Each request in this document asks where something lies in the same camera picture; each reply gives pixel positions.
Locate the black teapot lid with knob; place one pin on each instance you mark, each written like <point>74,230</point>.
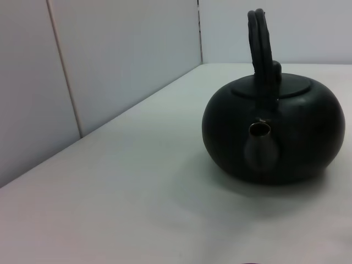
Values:
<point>291,85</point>

